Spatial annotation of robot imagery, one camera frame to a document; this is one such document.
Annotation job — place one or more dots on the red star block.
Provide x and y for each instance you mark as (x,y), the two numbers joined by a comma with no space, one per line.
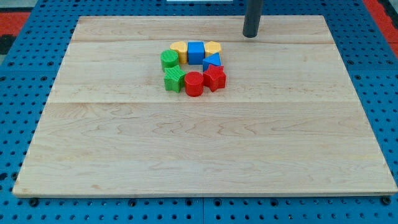
(214,77)

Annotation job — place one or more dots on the green star block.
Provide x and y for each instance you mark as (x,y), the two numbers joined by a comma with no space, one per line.
(174,79)

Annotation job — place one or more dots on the blue triangle block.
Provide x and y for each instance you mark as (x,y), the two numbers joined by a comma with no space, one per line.
(213,59)

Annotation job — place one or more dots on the red cylinder block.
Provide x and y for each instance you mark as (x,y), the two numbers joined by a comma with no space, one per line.
(194,83)

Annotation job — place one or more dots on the green cylinder block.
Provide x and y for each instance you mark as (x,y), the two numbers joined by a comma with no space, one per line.
(169,59)

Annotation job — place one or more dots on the blue cube block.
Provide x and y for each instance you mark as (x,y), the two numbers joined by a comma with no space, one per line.
(196,53)

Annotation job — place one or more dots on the yellow hexagon block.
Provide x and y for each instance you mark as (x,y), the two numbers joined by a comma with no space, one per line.
(212,47)

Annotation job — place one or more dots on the yellow rounded block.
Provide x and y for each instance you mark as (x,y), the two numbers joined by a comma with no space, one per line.
(181,48)

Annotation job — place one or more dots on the wooden board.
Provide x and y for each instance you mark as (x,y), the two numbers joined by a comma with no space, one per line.
(287,124)

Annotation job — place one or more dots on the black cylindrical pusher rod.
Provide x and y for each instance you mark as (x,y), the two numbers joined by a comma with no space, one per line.
(252,18)

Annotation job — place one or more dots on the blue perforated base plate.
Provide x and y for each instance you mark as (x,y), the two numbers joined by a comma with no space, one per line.
(30,68)

